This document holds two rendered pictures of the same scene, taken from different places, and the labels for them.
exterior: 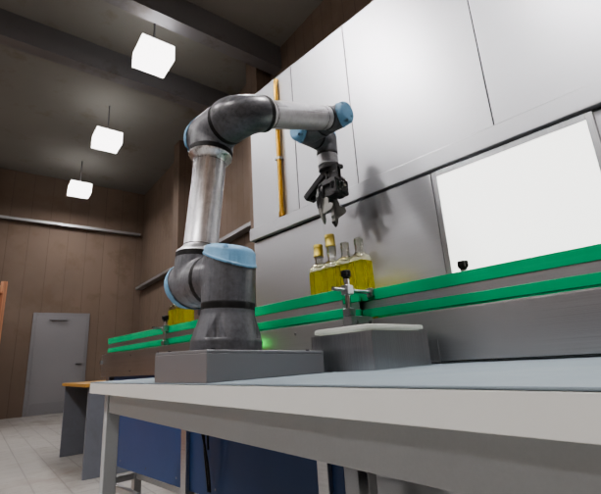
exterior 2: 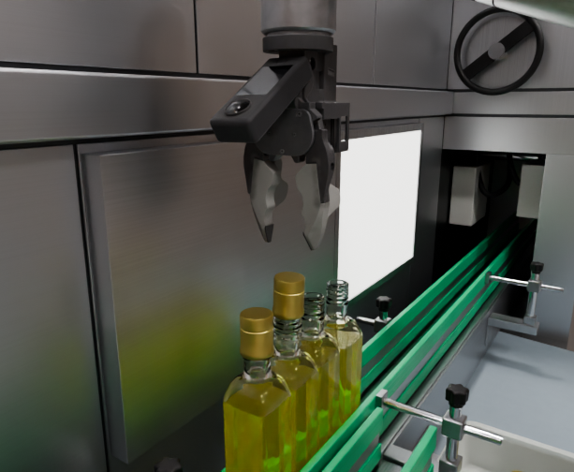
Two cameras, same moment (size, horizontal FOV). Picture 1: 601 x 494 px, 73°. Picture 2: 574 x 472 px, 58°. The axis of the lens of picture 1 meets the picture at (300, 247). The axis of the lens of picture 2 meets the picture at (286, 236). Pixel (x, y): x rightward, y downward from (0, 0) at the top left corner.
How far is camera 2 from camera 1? 1.61 m
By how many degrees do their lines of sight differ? 105
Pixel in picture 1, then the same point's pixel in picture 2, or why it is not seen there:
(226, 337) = not seen: outside the picture
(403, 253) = not seen: hidden behind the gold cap
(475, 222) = (360, 231)
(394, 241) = (284, 259)
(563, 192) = (403, 205)
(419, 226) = not seen: hidden behind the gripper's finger
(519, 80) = (393, 34)
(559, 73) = (408, 53)
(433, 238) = (328, 254)
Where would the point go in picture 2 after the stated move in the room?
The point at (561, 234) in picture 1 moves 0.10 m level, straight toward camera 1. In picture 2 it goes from (396, 251) to (441, 256)
